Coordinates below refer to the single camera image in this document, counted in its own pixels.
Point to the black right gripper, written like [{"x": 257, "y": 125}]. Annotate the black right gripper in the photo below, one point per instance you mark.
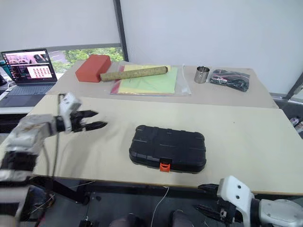
[{"x": 230, "y": 214}]

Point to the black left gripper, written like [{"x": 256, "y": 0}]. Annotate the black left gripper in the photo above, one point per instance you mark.
[{"x": 77, "y": 124}]

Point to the black plastic tool case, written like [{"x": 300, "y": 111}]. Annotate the black plastic tool case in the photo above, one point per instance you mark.
[{"x": 168, "y": 146}]

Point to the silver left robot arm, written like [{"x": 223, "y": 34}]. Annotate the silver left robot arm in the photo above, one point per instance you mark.
[{"x": 26, "y": 142}]

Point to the dark rounded shape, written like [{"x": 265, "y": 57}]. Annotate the dark rounded shape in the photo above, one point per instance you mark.
[
  {"x": 185, "y": 220},
  {"x": 125, "y": 221}
]

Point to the red rectangular block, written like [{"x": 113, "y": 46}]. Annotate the red rectangular block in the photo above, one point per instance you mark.
[{"x": 92, "y": 68}]

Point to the gold patterned paper roll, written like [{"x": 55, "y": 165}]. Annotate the gold patterned paper roll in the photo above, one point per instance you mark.
[{"x": 135, "y": 73}]

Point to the green paper sheet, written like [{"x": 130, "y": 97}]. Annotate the green paper sheet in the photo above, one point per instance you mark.
[{"x": 151, "y": 84}]

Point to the open laptop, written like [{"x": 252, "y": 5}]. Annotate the open laptop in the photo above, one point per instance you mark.
[{"x": 30, "y": 87}]

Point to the clear plastic bag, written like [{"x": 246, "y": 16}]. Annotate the clear plastic bag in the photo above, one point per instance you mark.
[{"x": 183, "y": 85}]

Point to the small black box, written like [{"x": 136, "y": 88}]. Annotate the small black box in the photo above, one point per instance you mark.
[{"x": 88, "y": 223}]

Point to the shiny metal cup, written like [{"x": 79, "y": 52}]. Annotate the shiny metal cup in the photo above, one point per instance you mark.
[{"x": 202, "y": 75}]

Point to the black metal stand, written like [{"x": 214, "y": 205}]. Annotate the black metal stand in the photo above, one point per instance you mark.
[{"x": 293, "y": 87}]

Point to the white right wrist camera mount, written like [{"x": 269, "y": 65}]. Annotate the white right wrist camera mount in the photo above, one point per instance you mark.
[{"x": 234, "y": 191}]

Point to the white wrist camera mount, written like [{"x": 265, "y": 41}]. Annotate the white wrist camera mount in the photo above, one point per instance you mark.
[
  {"x": 234, "y": 191},
  {"x": 67, "y": 104}
]

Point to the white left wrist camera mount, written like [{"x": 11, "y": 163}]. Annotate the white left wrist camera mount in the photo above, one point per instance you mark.
[{"x": 67, "y": 104}]

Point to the black table frame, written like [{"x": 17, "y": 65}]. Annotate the black table frame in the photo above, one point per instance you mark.
[{"x": 118, "y": 188}]

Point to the black window frame post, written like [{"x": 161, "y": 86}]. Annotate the black window frame post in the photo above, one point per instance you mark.
[{"x": 120, "y": 30}]

